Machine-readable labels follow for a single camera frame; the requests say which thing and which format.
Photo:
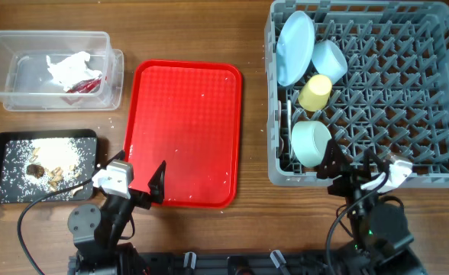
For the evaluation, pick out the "white spoon in rack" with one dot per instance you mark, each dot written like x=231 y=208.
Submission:
x=289 y=127

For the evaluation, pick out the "red plastic tray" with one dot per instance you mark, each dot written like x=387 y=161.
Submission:
x=188 y=115

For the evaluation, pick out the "grey dishwasher rack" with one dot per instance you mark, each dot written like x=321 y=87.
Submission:
x=394 y=98

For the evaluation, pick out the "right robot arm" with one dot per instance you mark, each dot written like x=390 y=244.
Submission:
x=370 y=234

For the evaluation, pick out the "clear plastic bin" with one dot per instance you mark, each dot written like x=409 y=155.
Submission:
x=27 y=86

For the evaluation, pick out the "rice and food scraps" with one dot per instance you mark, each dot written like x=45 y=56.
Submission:
x=32 y=168

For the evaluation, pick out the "yellow plastic cup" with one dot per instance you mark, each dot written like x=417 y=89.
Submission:
x=315 y=93

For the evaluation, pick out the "green bowl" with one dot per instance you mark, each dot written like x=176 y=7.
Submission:
x=309 y=142

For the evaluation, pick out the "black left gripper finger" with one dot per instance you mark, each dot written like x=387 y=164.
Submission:
x=157 y=184
x=119 y=156

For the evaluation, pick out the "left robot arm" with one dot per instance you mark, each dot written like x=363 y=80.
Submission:
x=96 y=233

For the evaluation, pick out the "light blue bowl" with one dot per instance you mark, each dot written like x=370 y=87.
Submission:
x=329 y=60

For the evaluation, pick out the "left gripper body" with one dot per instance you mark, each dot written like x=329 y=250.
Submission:
x=140 y=200

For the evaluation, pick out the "red foil wrapper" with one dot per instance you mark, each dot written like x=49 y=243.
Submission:
x=85 y=86

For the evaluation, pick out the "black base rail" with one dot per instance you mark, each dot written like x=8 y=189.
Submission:
x=207 y=264

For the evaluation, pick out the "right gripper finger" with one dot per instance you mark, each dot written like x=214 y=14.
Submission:
x=334 y=162
x=382 y=166

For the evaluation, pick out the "light blue plate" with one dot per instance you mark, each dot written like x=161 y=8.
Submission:
x=294 y=48

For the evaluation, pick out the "white napkin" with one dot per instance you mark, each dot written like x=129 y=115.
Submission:
x=72 y=70

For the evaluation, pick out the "black waste tray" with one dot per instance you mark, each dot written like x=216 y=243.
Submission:
x=13 y=152

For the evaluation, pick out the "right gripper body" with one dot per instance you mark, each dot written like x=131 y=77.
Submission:
x=352 y=182

